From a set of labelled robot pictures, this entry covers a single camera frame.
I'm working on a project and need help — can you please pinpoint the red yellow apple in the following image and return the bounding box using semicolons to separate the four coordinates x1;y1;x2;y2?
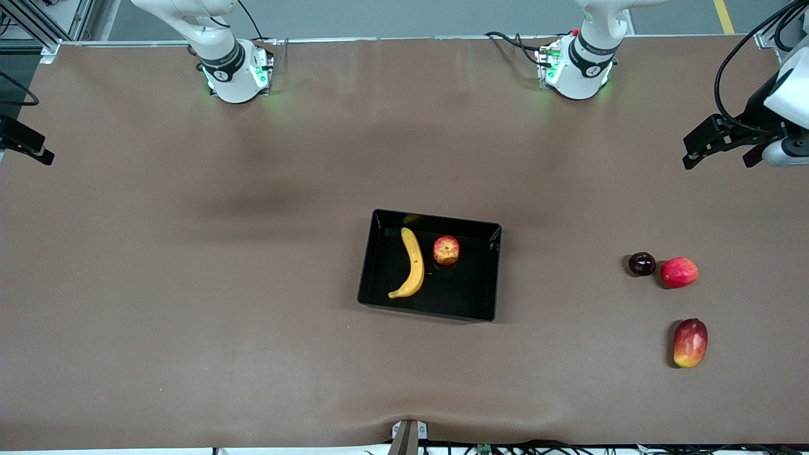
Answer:
433;235;461;266

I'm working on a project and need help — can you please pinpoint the black plastic tray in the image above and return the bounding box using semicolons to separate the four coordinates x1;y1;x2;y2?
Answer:
357;209;503;323

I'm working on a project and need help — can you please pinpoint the yellow banana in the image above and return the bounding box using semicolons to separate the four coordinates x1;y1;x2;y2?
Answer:
387;227;425;300

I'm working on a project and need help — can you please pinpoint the red yellow mango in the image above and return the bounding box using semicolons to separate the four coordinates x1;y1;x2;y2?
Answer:
672;318;709;369

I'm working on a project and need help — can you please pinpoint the brown table mat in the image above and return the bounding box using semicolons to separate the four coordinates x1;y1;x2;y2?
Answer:
0;35;809;451

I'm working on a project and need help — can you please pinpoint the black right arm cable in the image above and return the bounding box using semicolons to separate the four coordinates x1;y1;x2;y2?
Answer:
0;71;39;106

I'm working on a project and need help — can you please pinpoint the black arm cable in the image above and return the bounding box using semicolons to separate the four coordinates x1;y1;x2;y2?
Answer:
0;71;39;106
714;0;809;130

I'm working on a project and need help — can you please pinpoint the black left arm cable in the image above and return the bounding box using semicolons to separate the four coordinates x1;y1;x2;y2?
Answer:
714;0;809;130

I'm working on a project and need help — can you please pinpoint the aluminium frame corner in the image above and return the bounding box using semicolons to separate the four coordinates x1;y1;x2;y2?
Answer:
755;0;809;50

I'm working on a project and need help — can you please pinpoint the aluminium frame with struts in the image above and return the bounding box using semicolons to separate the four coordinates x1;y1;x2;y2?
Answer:
0;0;95;64

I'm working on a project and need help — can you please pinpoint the black left base cable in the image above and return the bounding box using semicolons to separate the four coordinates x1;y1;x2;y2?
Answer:
484;30;544;67

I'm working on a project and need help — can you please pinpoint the black base cable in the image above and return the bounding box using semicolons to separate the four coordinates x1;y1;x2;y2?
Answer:
484;30;544;67
237;0;282;45

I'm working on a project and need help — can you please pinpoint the black right base cable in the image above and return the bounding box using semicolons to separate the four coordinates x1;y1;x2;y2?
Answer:
237;0;282;45

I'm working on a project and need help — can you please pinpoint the silver table edge rail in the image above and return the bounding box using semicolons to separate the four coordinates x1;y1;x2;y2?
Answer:
60;35;759;46

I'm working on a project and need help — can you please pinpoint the black cable bundle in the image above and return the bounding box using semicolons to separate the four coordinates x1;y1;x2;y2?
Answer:
363;439;809;455

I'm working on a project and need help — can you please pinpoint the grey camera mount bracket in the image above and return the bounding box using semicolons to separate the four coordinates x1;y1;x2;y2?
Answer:
391;420;429;455

